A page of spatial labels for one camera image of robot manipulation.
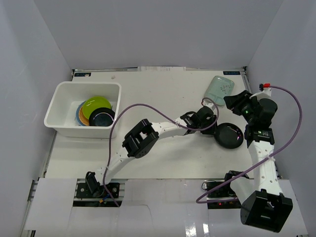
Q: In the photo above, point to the aluminium frame rail right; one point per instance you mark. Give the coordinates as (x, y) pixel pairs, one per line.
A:
(260, 144)

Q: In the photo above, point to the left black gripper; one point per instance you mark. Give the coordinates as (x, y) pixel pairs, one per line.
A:
(209, 127)

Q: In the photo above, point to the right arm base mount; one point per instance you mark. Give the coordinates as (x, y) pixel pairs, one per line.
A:
(221, 194)

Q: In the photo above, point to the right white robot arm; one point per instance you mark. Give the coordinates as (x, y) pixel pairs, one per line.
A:
(263, 204)

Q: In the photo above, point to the white plastic bin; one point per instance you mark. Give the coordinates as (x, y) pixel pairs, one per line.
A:
(68, 95)

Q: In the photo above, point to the woven bamboo round tray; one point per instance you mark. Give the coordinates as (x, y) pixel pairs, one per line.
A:
(82, 118)

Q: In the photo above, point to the pale green rectangular dish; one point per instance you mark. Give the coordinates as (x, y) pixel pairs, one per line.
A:
(218, 89)

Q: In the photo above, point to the left dark label sticker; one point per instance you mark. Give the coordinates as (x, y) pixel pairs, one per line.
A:
(82, 74)

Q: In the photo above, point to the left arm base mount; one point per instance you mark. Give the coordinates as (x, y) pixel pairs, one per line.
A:
(83, 196)

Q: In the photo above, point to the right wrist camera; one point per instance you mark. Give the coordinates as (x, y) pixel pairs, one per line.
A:
(265, 91)

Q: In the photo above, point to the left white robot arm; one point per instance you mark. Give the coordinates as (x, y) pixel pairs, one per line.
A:
(140, 140)

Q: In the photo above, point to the dark label sticker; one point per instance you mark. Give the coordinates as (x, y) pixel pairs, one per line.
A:
(235, 73)
(82, 74)

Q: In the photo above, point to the black round plate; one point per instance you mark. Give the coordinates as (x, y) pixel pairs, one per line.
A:
(102, 117)
(229, 136)

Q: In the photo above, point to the lime green round plate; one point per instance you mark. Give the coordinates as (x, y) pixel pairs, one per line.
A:
(94, 103)

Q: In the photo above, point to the blue round plate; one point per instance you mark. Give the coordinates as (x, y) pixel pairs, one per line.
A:
(77, 119)

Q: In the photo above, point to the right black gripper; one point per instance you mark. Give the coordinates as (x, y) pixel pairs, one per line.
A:
(234, 101)

